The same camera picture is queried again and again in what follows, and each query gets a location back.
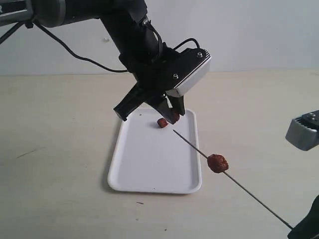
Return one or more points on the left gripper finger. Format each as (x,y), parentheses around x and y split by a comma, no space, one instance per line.
(177,104)
(160,104)

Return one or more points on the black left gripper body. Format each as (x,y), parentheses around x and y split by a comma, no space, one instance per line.
(150,76)

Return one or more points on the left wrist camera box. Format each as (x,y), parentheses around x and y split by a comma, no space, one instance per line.
(186,71)

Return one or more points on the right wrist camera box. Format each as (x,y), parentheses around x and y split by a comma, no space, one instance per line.
(303,132)

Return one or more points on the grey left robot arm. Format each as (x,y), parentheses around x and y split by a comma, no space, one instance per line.
(126,21)

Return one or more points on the red meatball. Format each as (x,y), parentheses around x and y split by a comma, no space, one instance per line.
(162,123)
(176,116)
(217,163)

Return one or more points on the thin metal skewer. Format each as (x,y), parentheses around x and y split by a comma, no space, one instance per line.
(237,183)

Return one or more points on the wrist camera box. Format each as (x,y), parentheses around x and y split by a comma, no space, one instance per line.
(303,132)
(186,71)

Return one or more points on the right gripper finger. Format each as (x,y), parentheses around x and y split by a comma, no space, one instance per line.
(308,227)

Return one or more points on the white rectangular plastic tray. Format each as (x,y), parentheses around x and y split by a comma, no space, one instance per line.
(150,159)

